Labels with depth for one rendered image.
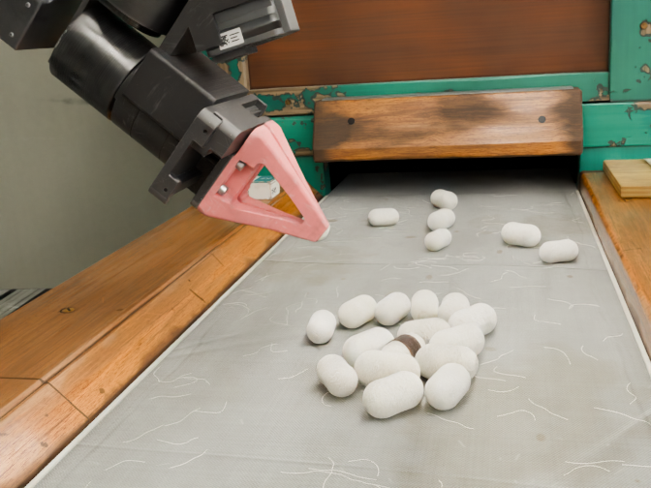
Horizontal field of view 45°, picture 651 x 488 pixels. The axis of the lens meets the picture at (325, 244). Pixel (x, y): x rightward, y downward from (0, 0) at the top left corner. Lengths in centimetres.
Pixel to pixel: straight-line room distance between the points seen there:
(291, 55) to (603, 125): 37
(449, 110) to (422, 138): 4
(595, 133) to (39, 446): 71
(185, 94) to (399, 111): 45
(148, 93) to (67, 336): 16
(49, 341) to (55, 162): 146
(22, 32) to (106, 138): 138
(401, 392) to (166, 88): 23
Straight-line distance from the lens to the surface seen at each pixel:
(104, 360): 50
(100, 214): 195
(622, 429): 42
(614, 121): 95
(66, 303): 58
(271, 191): 86
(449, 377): 42
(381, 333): 48
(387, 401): 41
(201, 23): 50
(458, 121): 90
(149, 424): 44
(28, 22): 53
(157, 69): 50
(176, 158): 48
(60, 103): 194
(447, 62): 95
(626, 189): 80
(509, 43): 95
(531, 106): 90
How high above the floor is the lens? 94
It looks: 15 degrees down
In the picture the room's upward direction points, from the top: 4 degrees counter-clockwise
